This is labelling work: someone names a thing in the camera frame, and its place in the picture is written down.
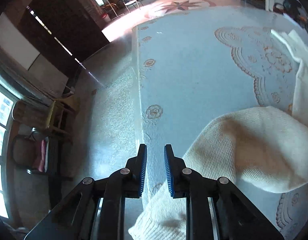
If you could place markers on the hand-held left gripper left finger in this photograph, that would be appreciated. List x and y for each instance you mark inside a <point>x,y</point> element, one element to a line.
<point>143,170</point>

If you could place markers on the dark wooden double door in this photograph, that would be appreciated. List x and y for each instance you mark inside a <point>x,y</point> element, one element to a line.
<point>58,17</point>

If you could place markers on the large bright window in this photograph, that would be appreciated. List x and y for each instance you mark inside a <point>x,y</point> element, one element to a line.
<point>1,110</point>

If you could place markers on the cream knitted sweater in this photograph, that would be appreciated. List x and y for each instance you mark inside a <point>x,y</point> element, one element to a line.
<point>256,150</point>

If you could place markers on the dark chair with pink cloth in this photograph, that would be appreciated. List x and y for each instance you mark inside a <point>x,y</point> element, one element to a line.
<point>41,155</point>

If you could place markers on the floral plastic tablecloth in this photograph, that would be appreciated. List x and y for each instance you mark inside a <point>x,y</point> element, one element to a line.
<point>194,67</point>

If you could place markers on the brown wooden chair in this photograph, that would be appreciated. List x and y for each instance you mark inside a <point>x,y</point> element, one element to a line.
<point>28,113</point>

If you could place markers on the small wooden chair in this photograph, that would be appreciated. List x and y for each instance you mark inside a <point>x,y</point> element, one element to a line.
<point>109,7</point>

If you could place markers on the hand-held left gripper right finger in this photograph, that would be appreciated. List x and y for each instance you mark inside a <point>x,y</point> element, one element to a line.
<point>168,172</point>

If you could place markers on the metal frame chair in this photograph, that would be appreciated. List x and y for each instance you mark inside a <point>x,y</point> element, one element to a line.
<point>130,3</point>

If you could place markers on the red and white bucket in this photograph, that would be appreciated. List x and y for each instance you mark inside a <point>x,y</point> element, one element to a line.
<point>105,17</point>

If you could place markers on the yellow wooden chair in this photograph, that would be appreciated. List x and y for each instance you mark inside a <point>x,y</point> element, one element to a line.
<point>56,112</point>

